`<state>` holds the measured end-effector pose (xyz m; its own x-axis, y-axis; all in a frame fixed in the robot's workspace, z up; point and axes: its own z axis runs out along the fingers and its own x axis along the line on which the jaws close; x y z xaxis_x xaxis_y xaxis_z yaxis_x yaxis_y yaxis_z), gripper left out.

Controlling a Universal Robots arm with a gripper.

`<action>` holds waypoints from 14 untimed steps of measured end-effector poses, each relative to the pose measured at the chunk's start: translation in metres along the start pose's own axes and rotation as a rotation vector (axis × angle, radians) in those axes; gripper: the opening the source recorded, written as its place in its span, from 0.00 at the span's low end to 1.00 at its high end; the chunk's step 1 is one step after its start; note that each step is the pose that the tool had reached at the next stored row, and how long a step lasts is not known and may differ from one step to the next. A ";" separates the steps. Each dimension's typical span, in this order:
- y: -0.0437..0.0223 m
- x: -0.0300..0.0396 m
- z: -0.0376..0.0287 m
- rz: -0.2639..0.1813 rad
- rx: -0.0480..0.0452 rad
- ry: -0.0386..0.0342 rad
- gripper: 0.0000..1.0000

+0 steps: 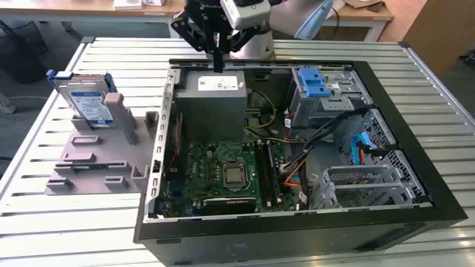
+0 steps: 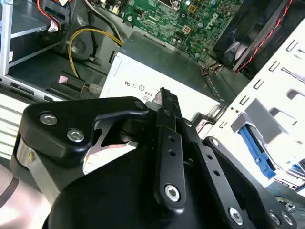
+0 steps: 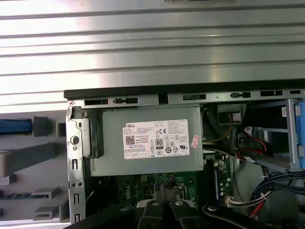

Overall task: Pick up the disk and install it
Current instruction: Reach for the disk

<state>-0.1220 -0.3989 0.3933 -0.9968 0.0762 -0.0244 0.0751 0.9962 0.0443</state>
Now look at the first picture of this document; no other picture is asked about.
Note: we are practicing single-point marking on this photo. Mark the black PC case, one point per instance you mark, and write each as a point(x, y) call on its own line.
point(259, 239)

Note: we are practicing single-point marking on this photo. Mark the silver CPU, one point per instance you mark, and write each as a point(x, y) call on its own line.
point(234, 177)

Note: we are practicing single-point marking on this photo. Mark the black chair base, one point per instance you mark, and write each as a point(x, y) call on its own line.
point(469, 57)

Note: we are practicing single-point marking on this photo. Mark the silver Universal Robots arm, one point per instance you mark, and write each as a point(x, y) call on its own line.
point(256, 44)

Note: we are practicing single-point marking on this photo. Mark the grey power supply unit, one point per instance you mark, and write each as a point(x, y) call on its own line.
point(207, 116)

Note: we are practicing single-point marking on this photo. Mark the brown cardboard piece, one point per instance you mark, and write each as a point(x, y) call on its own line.
point(362, 3)

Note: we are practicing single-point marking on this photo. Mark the green motherboard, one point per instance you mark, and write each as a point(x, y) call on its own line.
point(200, 172)

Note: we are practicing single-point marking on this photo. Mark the hard disk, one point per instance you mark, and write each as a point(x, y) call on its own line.
point(88, 105)

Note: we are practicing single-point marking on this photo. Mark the black waste bin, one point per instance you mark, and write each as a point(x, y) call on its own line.
point(22, 55)

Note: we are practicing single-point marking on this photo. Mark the wooden desk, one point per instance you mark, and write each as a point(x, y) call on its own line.
point(356, 15)
point(74, 11)

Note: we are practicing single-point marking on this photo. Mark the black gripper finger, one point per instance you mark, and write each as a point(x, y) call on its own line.
point(222, 61)
point(190, 33)

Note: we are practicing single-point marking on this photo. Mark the RAM stick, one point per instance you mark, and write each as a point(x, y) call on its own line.
point(88, 167)

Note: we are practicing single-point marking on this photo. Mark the white box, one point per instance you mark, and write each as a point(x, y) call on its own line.
point(128, 5)
point(154, 2)

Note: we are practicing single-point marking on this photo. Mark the blue plastic drive latch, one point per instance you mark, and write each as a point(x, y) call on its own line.
point(314, 83)

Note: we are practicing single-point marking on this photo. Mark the metal disk bay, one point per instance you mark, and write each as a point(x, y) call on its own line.
point(371, 187)

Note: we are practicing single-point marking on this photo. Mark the metal drive cage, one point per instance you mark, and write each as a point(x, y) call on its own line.
point(326, 114)

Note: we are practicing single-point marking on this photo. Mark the grey metal foot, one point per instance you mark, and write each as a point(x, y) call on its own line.
point(7, 107)

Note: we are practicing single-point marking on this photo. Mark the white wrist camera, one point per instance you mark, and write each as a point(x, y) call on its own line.
point(247, 14)

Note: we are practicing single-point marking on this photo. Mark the grey parts rack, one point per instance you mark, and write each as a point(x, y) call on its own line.
point(100, 144)

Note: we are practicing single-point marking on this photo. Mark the black graphics card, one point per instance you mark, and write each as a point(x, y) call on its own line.
point(230, 205)

